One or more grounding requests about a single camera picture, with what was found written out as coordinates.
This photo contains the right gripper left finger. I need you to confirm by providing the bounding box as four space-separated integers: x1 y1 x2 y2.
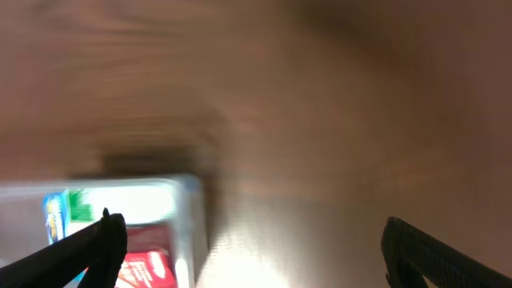
1 209 127 288

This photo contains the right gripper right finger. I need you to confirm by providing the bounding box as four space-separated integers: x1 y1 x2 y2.
381 217 511 288

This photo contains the white green medicine box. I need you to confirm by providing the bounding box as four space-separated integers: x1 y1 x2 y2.
66 186 175 236

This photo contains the clear plastic container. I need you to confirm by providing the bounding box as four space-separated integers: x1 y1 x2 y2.
1 175 207 287

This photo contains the red medicine box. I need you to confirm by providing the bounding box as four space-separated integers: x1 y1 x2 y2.
114 223 177 288

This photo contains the blue cooling patch box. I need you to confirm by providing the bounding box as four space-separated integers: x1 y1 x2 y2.
42 190 87 283

